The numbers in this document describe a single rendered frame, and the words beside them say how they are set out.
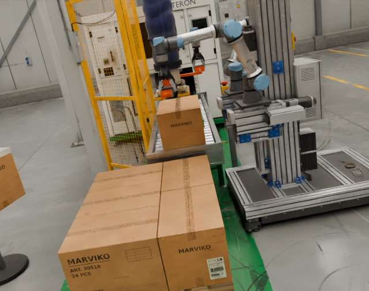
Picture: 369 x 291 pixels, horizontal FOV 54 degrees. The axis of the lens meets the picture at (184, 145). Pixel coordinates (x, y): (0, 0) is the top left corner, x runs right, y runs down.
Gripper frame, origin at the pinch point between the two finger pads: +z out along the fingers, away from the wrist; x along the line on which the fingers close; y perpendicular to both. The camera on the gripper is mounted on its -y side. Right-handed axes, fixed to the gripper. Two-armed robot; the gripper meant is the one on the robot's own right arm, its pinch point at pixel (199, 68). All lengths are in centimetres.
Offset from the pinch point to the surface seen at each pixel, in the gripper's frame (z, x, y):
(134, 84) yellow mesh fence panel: 12, -69, -54
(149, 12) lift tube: -52, -32, 40
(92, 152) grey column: 78, -129, -48
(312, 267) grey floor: 126, 52, 127
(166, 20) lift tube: -45, -21, 40
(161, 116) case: 34, -40, 16
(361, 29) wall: 90, 570, -909
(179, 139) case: 58, -28, 16
